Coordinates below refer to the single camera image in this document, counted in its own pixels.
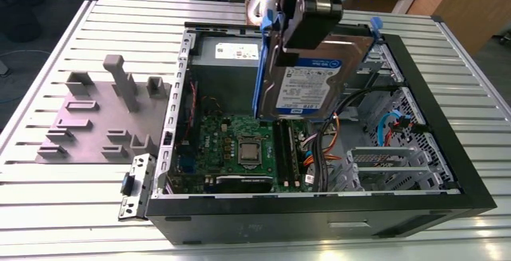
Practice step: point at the dark bulky object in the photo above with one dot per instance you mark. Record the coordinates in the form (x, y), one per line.
(21, 18)

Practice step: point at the CPU socket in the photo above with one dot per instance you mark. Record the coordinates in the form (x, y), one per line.
(250, 165)

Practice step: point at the brown wooden cabinet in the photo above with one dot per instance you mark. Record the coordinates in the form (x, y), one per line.
(472, 9)

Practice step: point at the metal slot bracket cover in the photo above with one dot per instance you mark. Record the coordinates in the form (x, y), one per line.
(139, 183)

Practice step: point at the grey power supply unit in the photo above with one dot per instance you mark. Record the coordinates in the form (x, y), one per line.
(228, 87)

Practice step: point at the silver CPU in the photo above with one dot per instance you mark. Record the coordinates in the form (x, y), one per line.
(250, 152)

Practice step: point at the grey parts rack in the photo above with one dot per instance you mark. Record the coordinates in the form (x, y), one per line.
(99, 123)

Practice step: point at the hard disk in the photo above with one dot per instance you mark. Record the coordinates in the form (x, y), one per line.
(312, 93)

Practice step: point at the black PC case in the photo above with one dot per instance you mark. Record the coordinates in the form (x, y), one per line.
(280, 222)

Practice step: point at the metal drive cage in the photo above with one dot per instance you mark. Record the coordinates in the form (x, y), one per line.
(372, 72)

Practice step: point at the green motherboard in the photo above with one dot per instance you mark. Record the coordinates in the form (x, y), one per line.
(216, 129)

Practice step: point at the black office chair base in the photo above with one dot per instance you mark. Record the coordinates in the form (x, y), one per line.
(504, 36)

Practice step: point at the black RAM slot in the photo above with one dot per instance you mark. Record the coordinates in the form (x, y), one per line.
(282, 153)
(296, 159)

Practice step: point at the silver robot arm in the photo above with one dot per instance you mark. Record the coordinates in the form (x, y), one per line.
(260, 3)

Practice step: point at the black graphics card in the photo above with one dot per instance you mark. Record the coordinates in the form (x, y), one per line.
(244, 183)

